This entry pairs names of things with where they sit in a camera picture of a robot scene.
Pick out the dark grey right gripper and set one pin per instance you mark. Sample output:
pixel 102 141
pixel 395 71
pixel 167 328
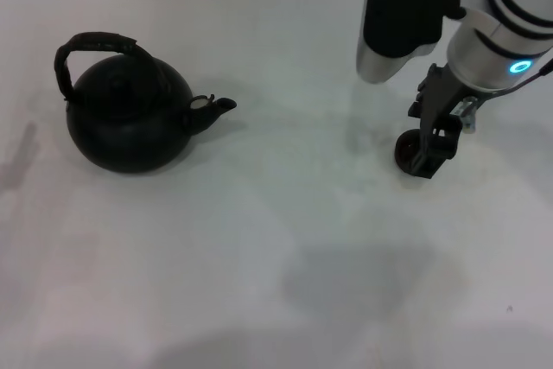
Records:
pixel 436 97

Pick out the black round teapot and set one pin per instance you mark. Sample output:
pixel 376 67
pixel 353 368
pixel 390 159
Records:
pixel 125 135

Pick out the black silver wrist camera box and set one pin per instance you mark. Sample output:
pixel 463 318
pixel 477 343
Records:
pixel 402 10

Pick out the small dark teacup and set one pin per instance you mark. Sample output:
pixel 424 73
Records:
pixel 405 150

